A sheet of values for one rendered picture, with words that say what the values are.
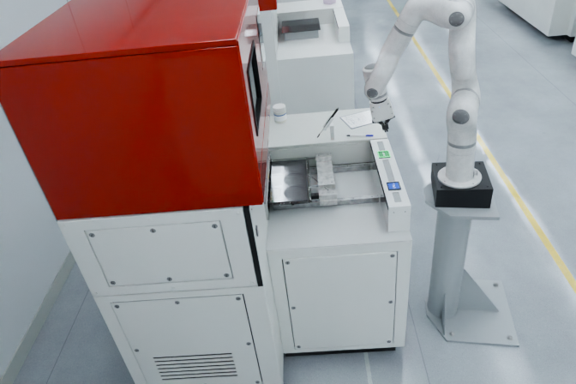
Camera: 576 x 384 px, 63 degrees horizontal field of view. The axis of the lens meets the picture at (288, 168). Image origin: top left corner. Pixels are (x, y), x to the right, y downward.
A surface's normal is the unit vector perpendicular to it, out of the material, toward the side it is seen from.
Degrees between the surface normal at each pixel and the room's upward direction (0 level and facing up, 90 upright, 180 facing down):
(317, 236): 0
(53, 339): 0
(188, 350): 90
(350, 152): 90
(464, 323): 0
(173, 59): 90
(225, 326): 90
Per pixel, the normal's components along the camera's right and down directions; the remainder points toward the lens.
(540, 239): -0.10, -0.82
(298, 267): 0.00, 0.56
